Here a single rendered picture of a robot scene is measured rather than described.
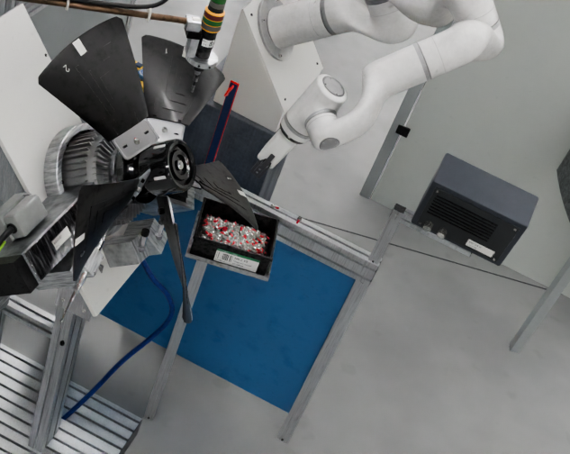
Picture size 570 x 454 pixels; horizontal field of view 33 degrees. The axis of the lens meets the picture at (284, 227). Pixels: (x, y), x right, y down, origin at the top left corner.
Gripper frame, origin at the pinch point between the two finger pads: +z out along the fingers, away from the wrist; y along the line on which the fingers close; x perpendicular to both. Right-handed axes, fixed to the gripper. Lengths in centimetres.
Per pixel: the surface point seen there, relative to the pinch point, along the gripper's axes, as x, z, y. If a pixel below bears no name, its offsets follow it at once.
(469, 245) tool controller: 55, -12, -18
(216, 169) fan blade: -8.0, 10.5, -1.8
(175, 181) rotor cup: -13.5, -4.5, 29.0
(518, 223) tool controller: 57, -28, -14
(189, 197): -8.7, 16.7, 6.1
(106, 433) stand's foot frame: 18, 104, 15
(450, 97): 47, 35, -165
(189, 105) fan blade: -22.5, -6.4, 7.2
